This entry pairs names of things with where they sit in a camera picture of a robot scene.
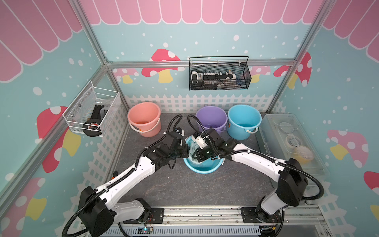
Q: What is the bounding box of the teal bucket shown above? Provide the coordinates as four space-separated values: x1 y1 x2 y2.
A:
184 136 225 174
227 104 262 140

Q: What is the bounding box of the light green cloth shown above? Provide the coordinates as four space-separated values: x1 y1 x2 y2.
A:
189 141 200 164

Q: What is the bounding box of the purple bucket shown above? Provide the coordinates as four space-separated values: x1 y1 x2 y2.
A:
195 106 228 135

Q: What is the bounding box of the pink bucket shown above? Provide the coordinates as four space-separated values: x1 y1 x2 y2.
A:
127 102 161 137

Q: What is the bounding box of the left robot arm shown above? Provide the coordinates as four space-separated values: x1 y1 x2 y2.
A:
62 115 189 237

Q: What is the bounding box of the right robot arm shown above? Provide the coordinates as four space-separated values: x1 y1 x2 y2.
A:
187 115 324 223

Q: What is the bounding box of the clear plastic storage box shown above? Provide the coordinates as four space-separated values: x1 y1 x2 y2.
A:
256 114 329 182

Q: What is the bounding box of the white power strip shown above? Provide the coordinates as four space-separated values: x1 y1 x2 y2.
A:
190 70 237 87

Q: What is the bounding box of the black tape dispenser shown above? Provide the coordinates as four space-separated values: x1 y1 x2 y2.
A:
82 105 105 137

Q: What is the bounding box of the black wire wall basket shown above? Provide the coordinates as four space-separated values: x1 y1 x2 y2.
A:
188 56 252 90

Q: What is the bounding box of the white wire wall basket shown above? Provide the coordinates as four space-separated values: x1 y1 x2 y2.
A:
63 82 121 137

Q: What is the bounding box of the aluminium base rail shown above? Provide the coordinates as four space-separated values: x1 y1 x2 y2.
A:
102 205 332 237

